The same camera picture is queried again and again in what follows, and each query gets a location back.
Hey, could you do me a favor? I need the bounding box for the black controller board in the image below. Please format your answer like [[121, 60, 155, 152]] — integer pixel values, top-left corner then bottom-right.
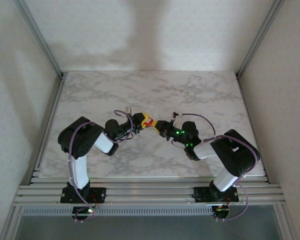
[[72, 206, 99, 221], [212, 204, 231, 220]]

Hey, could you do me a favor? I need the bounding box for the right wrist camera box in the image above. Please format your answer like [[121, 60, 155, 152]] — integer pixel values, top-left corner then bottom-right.
[[171, 111, 185, 123]]

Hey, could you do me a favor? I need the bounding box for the aluminium mounting rail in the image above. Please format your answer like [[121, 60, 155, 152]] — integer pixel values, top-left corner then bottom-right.
[[12, 174, 288, 208]]

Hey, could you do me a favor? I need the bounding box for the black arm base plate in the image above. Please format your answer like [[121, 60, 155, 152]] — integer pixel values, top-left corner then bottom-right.
[[60, 187, 108, 204], [193, 186, 240, 203]]

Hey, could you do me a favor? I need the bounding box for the aluminium side rail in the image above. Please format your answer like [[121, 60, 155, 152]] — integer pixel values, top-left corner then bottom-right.
[[27, 73, 67, 186]]

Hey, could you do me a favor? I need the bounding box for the grey slotted cable duct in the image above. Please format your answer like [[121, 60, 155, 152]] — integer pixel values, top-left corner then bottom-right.
[[22, 206, 214, 217]]

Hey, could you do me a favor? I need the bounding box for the aluminium frame post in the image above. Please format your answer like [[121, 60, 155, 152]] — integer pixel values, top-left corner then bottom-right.
[[13, 0, 65, 78], [234, 0, 286, 78]]

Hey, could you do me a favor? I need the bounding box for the aluminium frame leg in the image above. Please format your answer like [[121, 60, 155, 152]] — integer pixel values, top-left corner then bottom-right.
[[0, 206, 23, 240], [273, 203, 298, 240]]

